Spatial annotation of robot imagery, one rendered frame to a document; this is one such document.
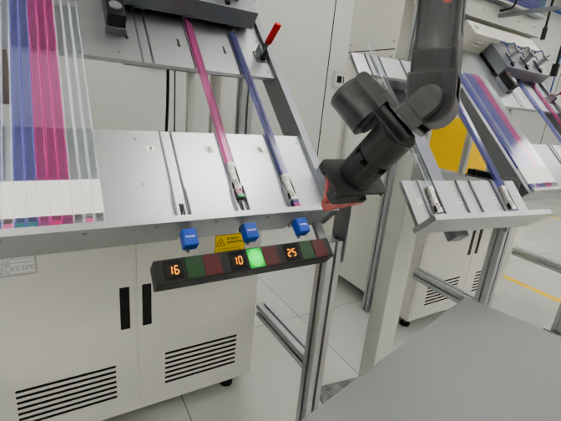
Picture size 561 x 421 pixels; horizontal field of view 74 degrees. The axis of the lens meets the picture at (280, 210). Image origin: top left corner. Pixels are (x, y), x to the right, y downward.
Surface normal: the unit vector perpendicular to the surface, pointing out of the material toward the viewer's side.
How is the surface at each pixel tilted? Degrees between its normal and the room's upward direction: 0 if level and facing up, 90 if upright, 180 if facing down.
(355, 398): 0
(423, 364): 0
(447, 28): 74
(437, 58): 82
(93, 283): 90
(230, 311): 90
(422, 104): 82
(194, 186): 43
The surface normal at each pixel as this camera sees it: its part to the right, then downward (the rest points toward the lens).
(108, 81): 0.51, 0.29
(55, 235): 0.30, 0.87
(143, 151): 0.41, -0.49
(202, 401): 0.09, -0.95
